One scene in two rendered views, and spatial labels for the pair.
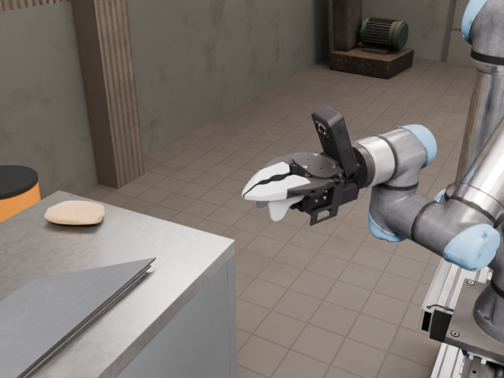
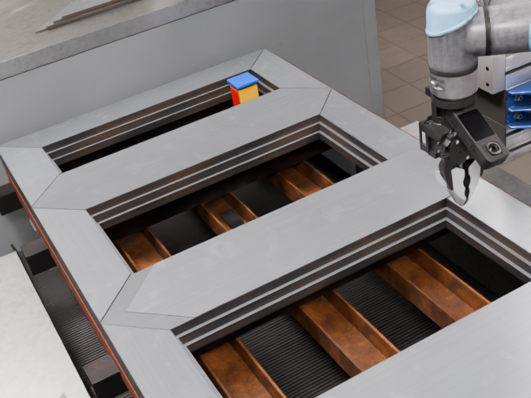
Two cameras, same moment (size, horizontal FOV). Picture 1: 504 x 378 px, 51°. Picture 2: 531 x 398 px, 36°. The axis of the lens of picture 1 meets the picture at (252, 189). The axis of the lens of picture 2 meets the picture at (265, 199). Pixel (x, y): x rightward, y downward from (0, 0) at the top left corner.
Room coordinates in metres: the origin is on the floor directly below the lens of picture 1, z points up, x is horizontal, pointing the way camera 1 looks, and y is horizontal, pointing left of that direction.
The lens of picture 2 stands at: (-0.85, -1.08, 1.75)
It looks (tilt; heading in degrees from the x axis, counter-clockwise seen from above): 33 degrees down; 40
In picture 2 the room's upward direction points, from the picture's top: 11 degrees counter-clockwise
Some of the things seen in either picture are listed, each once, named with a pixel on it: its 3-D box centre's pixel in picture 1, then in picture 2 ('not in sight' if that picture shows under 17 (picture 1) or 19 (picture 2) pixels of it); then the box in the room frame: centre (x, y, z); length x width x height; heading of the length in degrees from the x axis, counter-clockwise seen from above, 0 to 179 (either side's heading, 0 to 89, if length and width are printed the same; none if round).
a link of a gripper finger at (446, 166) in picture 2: not in sight; (452, 165); (0.22, -0.59, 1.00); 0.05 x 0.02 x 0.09; 153
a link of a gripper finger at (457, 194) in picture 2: not in sight; (448, 182); (0.24, -0.58, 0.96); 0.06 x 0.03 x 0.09; 63
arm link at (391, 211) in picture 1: (399, 209); not in sight; (0.79, -0.25, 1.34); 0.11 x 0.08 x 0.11; 35
